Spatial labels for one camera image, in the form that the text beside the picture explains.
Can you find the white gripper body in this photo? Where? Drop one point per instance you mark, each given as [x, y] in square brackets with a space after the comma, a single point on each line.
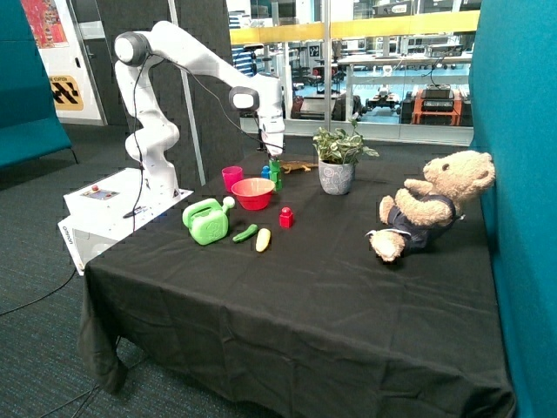
[272, 134]

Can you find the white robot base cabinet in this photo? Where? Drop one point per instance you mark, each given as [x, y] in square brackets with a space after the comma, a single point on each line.
[107, 211]

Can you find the brown toy lizard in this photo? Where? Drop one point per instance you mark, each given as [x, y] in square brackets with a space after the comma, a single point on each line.
[289, 166]

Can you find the blue block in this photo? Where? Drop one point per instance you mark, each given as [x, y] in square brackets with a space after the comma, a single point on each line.
[265, 172]

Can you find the pink plastic cup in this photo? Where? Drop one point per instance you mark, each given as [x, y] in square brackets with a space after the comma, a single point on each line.
[232, 175]

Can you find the red plastic bowl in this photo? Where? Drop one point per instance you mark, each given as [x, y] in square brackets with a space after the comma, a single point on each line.
[253, 194]

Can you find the potted green plant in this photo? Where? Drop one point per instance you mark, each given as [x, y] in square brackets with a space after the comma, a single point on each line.
[338, 153]

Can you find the red block with stud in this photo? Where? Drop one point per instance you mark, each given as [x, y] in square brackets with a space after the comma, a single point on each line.
[286, 217]

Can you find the green toy cucumber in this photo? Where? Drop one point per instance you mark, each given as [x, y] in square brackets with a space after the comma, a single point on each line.
[251, 230]

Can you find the yellow toy corn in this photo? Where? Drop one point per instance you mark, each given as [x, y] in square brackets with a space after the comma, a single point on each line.
[263, 239]

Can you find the green toy watering can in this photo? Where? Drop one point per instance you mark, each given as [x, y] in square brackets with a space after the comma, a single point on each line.
[207, 220]

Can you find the black tablecloth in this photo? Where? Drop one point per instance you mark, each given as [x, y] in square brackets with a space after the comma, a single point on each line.
[316, 325]

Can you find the brown teddy bear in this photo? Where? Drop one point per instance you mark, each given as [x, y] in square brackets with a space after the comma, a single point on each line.
[424, 209]

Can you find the teal bench seat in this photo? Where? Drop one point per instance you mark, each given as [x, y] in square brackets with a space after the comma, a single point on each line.
[30, 127]

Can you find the teal partition panel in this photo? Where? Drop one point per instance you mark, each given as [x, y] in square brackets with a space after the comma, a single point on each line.
[513, 86]

